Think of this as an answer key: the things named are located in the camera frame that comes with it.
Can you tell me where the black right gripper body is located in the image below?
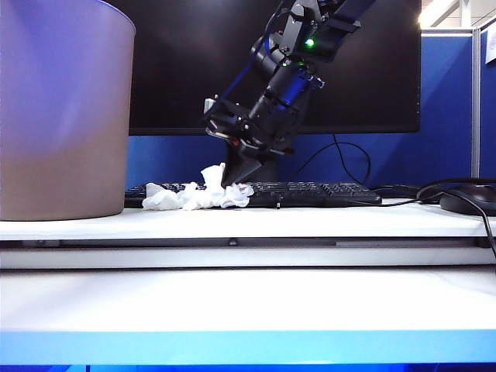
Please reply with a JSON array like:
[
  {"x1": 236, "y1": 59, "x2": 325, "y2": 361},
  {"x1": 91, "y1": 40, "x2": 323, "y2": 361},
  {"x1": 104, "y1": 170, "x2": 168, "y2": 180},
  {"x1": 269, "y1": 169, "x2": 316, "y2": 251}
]
[{"x1": 231, "y1": 90, "x2": 302, "y2": 157}]

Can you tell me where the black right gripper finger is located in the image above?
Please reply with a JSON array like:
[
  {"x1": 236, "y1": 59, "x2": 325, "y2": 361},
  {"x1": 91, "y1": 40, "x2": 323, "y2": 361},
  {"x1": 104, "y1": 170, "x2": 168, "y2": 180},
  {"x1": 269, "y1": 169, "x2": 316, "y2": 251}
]
[
  {"x1": 220, "y1": 143, "x2": 250, "y2": 187},
  {"x1": 236, "y1": 153, "x2": 273, "y2": 183}
]

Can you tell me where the large white paper ball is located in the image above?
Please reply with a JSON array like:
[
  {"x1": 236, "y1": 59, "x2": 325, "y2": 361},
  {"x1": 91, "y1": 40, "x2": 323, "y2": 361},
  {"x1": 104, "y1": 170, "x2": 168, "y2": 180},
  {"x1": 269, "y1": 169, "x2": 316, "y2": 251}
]
[{"x1": 176, "y1": 162, "x2": 256, "y2": 212}]

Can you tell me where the small white paper ball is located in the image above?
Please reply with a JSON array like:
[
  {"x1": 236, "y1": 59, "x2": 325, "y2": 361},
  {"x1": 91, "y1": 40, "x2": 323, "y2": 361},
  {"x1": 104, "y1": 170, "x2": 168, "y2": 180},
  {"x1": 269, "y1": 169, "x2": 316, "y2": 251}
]
[{"x1": 141, "y1": 181, "x2": 181, "y2": 212}]

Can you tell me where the black monitor stand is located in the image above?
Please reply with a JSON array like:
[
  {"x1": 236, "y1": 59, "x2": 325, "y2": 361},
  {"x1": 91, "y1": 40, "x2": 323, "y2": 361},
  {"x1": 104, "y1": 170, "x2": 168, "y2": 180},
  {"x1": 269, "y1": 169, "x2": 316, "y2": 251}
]
[{"x1": 243, "y1": 153, "x2": 281, "y2": 184}]

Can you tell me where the black computer keyboard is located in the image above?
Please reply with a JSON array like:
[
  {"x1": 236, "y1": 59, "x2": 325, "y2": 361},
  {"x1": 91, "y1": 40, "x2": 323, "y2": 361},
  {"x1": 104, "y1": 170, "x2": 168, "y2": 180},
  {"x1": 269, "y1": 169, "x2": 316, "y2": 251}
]
[{"x1": 124, "y1": 180, "x2": 383, "y2": 209}]

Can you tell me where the black ASUS computer monitor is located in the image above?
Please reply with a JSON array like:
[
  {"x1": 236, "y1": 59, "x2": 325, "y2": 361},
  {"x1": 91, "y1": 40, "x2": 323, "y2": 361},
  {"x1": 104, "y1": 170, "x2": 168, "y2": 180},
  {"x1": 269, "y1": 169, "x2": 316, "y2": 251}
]
[{"x1": 104, "y1": 0, "x2": 422, "y2": 136}]

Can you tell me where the black computer mouse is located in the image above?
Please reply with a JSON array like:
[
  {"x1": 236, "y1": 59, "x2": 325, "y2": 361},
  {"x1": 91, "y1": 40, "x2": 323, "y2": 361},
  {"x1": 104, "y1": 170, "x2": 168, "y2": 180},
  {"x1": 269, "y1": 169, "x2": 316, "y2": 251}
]
[{"x1": 439, "y1": 184, "x2": 496, "y2": 218}]

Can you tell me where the narrow blue partition panel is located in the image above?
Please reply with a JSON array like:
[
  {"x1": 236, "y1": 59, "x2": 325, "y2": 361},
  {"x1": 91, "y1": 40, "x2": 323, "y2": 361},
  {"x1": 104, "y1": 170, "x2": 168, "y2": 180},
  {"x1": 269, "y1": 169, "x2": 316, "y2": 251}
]
[{"x1": 480, "y1": 29, "x2": 496, "y2": 179}]

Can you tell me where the white paper sheet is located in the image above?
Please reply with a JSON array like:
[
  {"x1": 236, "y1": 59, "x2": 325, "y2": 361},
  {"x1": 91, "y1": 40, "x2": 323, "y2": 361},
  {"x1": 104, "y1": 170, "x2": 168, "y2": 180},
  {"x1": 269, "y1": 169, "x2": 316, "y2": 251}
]
[{"x1": 484, "y1": 29, "x2": 496, "y2": 66}]

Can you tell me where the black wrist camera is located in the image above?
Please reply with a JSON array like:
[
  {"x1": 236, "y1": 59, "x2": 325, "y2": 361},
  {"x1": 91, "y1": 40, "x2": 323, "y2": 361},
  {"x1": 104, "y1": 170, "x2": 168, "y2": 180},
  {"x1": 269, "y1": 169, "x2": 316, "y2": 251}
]
[{"x1": 203, "y1": 97, "x2": 243, "y2": 143}]

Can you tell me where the blue robot arm cable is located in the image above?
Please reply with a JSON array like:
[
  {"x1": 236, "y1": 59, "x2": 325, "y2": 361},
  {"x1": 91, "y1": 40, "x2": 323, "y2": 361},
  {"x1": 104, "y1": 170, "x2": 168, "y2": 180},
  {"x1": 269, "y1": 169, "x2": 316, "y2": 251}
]
[{"x1": 212, "y1": 22, "x2": 277, "y2": 108}]

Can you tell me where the grey metal table rail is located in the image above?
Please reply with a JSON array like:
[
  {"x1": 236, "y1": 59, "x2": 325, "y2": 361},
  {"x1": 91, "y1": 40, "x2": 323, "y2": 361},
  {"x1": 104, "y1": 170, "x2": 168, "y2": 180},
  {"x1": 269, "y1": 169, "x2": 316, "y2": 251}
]
[{"x1": 21, "y1": 238, "x2": 490, "y2": 250}]

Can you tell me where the thin black looped cable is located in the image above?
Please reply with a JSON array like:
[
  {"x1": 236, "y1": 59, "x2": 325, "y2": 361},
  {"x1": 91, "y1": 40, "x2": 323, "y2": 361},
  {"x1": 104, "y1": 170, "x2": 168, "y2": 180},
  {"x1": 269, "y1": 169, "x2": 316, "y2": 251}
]
[{"x1": 294, "y1": 133, "x2": 372, "y2": 188}]

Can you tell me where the black keyboard cable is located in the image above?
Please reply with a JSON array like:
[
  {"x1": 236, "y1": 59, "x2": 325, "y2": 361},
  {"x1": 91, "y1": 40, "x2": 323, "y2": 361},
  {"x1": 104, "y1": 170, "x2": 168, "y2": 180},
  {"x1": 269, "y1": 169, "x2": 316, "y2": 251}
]
[{"x1": 370, "y1": 186, "x2": 442, "y2": 208}]

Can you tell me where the grey metal partition post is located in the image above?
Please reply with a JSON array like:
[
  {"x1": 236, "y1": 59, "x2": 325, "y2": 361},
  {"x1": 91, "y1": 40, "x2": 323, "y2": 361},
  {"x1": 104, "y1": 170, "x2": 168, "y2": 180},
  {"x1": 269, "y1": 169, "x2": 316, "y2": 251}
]
[{"x1": 470, "y1": 29, "x2": 482, "y2": 177}]

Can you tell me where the thick black cable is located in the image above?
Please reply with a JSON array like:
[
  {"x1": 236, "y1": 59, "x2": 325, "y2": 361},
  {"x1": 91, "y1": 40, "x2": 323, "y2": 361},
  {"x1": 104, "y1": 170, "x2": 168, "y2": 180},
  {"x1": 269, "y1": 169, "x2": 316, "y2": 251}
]
[{"x1": 415, "y1": 177, "x2": 496, "y2": 268}]

